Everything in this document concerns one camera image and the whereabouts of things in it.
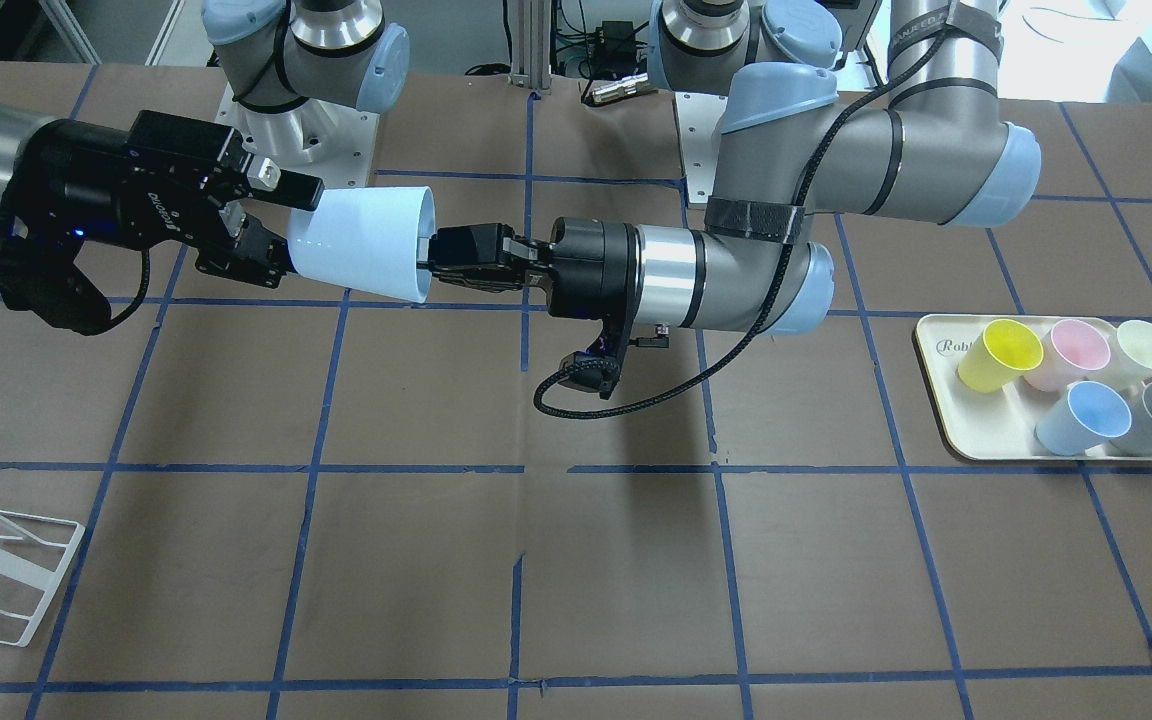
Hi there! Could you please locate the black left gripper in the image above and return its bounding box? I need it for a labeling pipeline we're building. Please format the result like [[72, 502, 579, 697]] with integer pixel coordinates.
[[429, 218, 641, 323]]

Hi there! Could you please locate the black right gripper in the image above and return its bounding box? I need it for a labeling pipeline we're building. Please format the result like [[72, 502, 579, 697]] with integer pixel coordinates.
[[0, 109, 324, 290]]

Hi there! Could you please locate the light blue cup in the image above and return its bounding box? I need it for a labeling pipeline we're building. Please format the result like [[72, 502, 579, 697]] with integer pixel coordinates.
[[1036, 381, 1132, 456], [285, 185, 435, 304]]

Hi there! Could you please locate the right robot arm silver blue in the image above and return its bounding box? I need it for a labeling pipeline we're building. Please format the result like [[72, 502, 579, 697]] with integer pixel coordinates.
[[0, 1, 435, 323]]

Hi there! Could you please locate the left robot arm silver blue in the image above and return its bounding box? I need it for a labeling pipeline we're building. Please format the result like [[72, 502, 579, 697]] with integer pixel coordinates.
[[425, 1, 1041, 334]]

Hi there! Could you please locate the yellow cup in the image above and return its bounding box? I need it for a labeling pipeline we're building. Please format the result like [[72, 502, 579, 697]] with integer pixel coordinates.
[[957, 318, 1044, 393]]

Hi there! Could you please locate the pink cup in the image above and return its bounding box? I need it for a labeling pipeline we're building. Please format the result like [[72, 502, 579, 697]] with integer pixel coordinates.
[[1021, 318, 1112, 392]]

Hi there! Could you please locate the cream white cup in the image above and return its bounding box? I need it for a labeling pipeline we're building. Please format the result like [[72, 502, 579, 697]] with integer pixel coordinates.
[[1102, 319, 1152, 388]]

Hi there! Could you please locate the cream plastic tray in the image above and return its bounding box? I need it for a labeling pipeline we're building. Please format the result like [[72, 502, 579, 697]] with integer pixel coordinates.
[[914, 314, 1152, 461]]

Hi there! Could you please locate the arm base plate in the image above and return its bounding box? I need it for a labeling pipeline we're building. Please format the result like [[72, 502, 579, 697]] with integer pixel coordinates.
[[673, 92, 727, 209], [215, 86, 381, 190]]

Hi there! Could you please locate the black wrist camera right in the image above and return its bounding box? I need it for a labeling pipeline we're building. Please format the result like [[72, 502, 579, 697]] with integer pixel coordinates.
[[0, 234, 113, 336]]

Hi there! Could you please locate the aluminium frame post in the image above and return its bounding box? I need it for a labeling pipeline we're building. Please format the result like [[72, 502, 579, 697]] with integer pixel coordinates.
[[506, 0, 558, 96]]

